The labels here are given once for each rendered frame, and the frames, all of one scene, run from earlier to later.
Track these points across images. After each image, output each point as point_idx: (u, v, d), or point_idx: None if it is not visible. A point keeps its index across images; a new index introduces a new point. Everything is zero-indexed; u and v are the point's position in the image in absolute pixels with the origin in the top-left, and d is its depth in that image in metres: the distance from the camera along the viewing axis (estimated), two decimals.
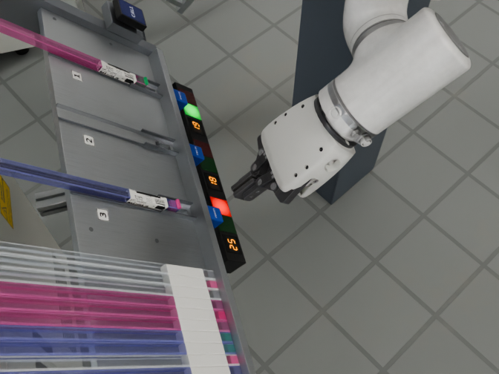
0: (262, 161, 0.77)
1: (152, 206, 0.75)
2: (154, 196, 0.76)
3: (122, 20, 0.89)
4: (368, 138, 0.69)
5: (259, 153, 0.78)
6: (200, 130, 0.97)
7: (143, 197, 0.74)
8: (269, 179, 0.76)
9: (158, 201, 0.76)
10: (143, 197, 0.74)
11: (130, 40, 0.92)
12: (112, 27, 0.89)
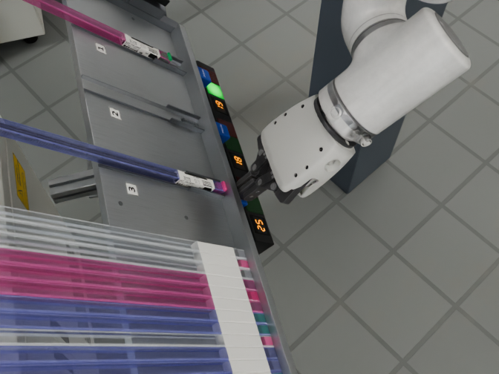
0: (262, 161, 0.77)
1: (200, 188, 0.75)
2: (201, 177, 0.75)
3: None
4: (368, 138, 0.69)
5: (259, 153, 0.78)
6: (223, 109, 0.94)
7: (191, 177, 0.73)
8: (269, 179, 0.76)
9: (205, 182, 0.75)
10: (191, 179, 0.73)
11: (152, 15, 0.89)
12: (134, 1, 0.86)
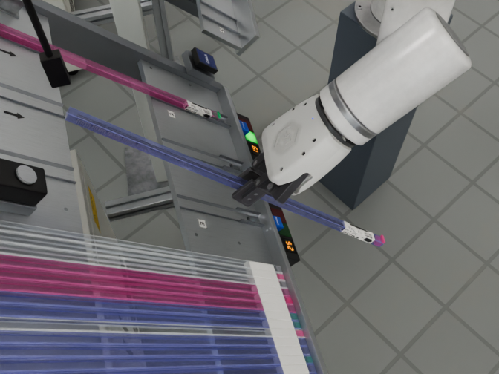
0: None
1: (361, 238, 0.89)
2: (364, 229, 0.90)
3: (199, 66, 1.11)
4: None
5: None
6: (258, 152, 1.19)
7: (355, 228, 0.88)
8: None
9: (366, 234, 0.89)
10: (355, 229, 0.88)
11: (204, 81, 1.14)
12: (191, 72, 1.11)
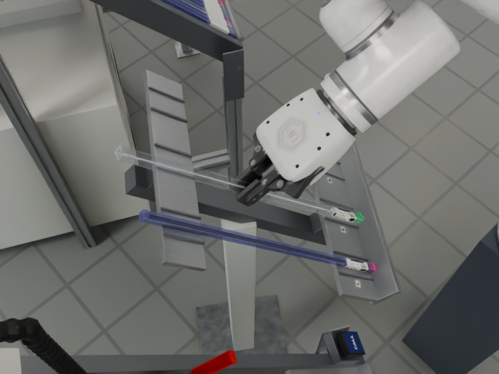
0: (281, 179, 0.79)
1: (359, 269, 1.08)
2: (360, 262, 1.08)
3: (347, 356, 0.95)
4: None
5: (285, 188, 0.78)
6: None
7: (354, 263, 1.07)
8: (270, 159, 0.81)
9: (362, 266, 1.08)
10: (354, 263, 1.07)
11: (348, 363, 0.98)
12: (338, 363, 0.95)
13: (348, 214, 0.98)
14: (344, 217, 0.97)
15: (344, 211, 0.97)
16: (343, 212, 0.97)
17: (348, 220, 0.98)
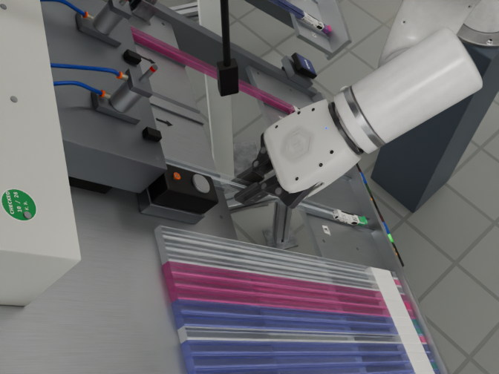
0: None
1: (315, 25, 1.24)
2: (316, 19, 1.24)
3: (301, 71, 1.11)
4: None
5: (284, 194, 0.77)
6: None
7: (311, 17, 1.23)
8: None
9: (318, 22, 1.24)
10: (311, 18, 1.23)
11: (303, 86, 1.14)
12: (293, 77, 1.11)
13: (351, 218, 0.97)
14: (346, 220, 0.96)
15: (347, 214, 0.97)
16: (346, 215, 0.96)
17: (350, 222, 0.98)
